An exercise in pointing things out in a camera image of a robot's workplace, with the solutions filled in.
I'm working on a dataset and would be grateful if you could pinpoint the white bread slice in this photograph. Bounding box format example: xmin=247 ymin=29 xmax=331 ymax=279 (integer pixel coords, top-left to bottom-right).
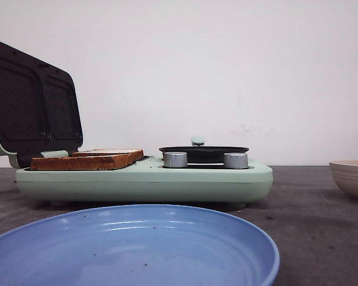
xmin=30 ymin=154 xmax=137 ymax=171
xmin=72 ymin=149 xmax=144 ymax=160

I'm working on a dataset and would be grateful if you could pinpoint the left silver control knob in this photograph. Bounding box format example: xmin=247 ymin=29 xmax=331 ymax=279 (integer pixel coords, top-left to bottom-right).
xmin=163 ymin=152 xmax=187 ymax=169

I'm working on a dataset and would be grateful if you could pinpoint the mint green breakfast maker base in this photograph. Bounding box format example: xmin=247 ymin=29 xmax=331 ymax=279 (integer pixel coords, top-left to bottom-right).
xmin=16 ymin=155 xmax=273 ymax=203

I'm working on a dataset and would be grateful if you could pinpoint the blue round plate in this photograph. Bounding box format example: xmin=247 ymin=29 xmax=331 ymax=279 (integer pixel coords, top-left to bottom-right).
xmin=0 ymin=204 xmax=280 ymax=285

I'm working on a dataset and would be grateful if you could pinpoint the black round frying pan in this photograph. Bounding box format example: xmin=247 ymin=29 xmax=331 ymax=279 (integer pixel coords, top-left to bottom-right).
xmin=159 ymin=144 xmax=249 ymax=164

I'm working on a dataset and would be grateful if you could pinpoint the breakfast maker hinged lid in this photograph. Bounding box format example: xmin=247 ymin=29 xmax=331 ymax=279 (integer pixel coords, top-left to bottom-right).
xmin=0 ymin=42 xmax=83 ymax=169

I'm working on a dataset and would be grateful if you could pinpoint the silver control knob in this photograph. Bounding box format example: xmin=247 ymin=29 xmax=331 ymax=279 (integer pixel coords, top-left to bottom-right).
xmin=223 ymin=153 xmax=249 ymax=169
xmin=163 ymin=152 xmax=187 ymax=169

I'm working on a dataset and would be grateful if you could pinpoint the beige ribbed bowl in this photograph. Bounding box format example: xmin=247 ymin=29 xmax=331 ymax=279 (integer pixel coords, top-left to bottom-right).
xmin=329 ymin=160 xmax=358 ymax=199

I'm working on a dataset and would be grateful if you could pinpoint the right silver control knob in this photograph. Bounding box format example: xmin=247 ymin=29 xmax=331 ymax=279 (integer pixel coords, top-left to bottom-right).
xmin=223 ymin=153 xmax=249 ymax=169

